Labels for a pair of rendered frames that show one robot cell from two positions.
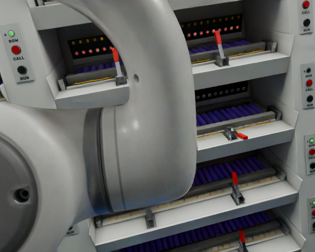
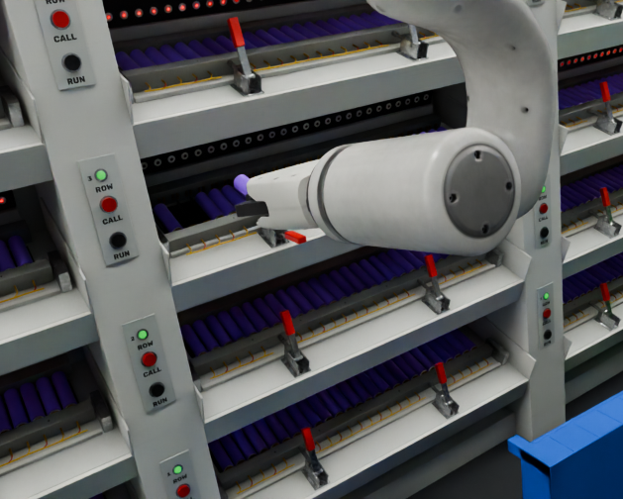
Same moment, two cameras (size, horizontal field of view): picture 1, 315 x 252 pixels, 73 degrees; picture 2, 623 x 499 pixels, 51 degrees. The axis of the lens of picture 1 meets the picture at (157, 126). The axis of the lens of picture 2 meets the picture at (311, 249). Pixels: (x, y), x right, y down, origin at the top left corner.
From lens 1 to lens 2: 43 cm
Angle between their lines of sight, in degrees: 23
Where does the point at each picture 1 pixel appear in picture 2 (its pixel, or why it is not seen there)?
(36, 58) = (100, 38)
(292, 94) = not seen: hidden behind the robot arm
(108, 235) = (224, 402)
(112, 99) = (237, 123)
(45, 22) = not seen: outside the picture
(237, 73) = (438, 73)
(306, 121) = not seen: hidden behind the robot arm
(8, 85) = (40, 95)
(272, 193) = (487, 288)
